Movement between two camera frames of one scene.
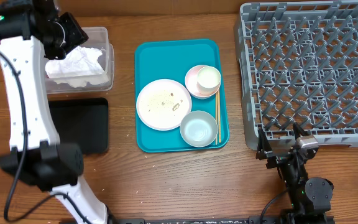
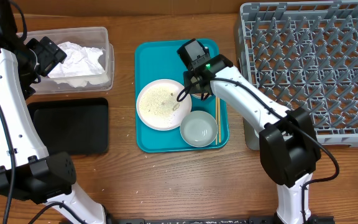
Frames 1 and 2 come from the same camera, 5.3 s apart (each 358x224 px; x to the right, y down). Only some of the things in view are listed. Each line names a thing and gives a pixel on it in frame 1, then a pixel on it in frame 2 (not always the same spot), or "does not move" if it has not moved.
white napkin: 79,68 does not move
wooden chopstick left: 216,116 does not move
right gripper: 264,152 -> 185,81
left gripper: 79,36 -> 51,56
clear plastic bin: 98,38 does not move
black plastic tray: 82,121 does not move
